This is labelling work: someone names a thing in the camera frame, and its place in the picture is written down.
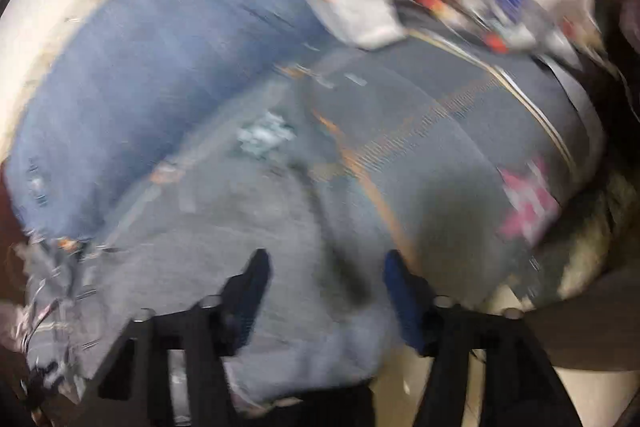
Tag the brown wooden headboard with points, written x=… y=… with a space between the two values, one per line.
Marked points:
x=7 y=227

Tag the grey denim pants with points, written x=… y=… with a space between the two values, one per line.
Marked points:
x=210 y=227

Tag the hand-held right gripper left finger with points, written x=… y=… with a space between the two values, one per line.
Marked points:
x=252 y=289

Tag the blue plaid pillow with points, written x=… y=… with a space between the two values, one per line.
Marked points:
x=150 y=72

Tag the grey star printed bedsheet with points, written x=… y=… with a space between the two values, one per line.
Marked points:
x=450 y=147

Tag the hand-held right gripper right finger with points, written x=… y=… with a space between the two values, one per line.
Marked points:
x=400 y=302

